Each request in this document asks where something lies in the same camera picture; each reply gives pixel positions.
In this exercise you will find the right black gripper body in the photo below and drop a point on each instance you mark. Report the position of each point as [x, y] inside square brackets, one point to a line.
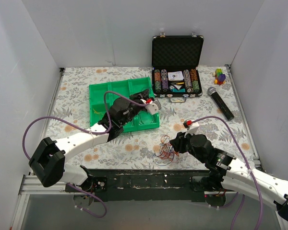
[178, 142]

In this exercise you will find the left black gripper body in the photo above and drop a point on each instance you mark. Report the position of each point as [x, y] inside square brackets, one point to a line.
[141, 98]

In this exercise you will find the green compartment tray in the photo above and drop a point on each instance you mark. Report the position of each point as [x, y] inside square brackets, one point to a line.
[143, 121]

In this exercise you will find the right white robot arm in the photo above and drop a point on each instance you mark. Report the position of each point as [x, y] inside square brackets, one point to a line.
[230, 173]

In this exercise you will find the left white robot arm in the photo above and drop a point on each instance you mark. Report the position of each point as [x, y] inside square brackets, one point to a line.
[49, 161]

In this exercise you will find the black poker chip case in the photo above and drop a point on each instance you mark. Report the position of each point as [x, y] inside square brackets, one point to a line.
[175, 61]

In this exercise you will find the floral table mat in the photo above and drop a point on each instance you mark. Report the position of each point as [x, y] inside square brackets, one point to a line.
[139, 150]

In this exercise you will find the black handheld microphone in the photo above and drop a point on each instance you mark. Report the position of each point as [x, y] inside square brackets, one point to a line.
[220, 103]

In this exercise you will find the colourful toy block train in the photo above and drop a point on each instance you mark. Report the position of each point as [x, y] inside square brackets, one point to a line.
[219, 77]

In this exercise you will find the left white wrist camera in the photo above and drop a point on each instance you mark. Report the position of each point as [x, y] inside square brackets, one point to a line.
[152, 106]

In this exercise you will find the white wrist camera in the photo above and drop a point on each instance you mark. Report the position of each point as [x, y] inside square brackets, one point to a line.
[152, 106]
[191, 127]

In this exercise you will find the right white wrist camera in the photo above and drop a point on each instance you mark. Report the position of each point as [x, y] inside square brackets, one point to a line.
[191, 127]

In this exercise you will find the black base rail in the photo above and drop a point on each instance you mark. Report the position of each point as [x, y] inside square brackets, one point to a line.
[145, 185]

